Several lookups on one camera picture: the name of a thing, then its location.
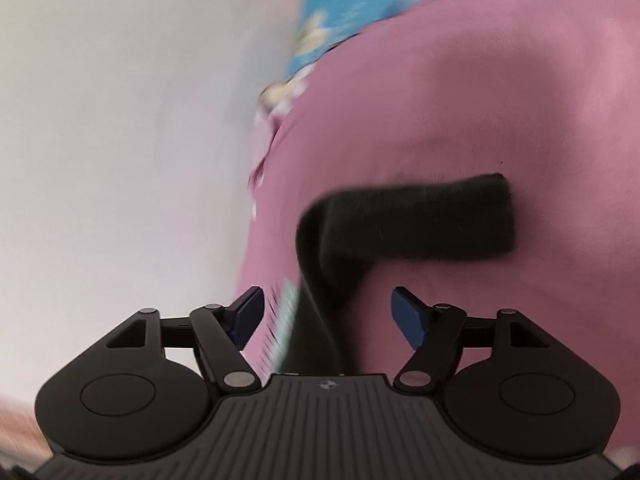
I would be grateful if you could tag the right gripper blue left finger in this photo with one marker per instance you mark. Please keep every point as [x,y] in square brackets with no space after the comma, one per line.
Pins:
[222,333]

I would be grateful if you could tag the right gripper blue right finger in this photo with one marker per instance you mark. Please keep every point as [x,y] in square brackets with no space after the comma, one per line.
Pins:
[433,334]

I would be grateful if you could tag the dark green knit garment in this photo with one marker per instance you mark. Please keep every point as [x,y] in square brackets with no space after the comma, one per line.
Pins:
[340,238]

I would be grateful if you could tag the pink floral bed sheet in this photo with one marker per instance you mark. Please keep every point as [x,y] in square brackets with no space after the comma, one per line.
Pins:
[544,92]

